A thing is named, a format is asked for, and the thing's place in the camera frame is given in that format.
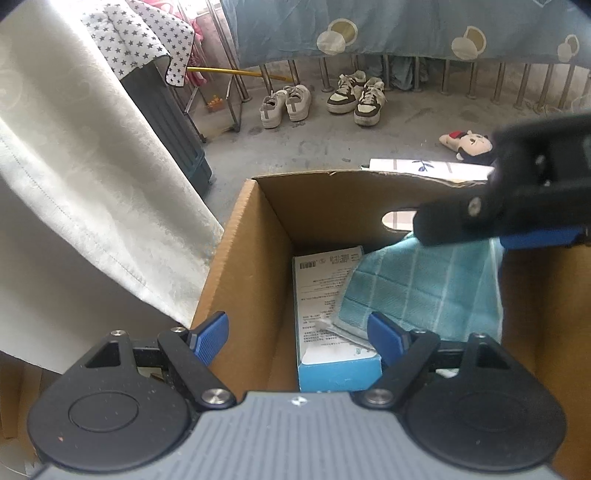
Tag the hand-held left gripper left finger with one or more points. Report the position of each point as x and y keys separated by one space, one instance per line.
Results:
x=210 y=337

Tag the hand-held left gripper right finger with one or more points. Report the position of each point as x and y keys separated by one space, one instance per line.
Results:
x=385 y=334

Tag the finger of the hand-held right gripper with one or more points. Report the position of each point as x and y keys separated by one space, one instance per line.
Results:
x=452 y=221

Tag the teal checked towel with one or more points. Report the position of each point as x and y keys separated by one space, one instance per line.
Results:
x=415 y=286

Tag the brown cardboard box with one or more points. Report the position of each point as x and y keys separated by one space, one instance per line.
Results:
x=258 y=277

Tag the mouse plush toy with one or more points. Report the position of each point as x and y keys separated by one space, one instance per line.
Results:
x=471 y=143

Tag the blue and white carton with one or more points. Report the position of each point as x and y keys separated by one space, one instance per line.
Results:
x=318 y=286

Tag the brown and white sneaker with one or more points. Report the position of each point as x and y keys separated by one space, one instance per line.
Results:
x=369 y=104
x=344 y=94

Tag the teal hanging cloth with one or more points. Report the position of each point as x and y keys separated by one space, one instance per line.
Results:
x=401 y=71

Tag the brown cardboard carton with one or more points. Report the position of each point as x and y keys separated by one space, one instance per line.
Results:
x=14 y=397

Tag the blue quilt with circles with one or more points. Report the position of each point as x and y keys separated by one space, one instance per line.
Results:
x=392 y=23

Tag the dark ribbed container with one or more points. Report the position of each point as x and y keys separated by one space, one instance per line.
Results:
x=175 y=129

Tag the metal drying rack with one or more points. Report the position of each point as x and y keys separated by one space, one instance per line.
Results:
x=238 y=110

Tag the small orange toy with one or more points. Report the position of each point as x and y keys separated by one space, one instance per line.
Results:
x=215 y=102

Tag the yellow pole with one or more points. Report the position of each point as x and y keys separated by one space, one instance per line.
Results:
x=231 y=71

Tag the pink hanging clothing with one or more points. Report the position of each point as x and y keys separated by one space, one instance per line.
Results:
x=196 y=46

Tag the star printed cloth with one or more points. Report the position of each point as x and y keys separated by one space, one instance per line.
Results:
x=134 y=37

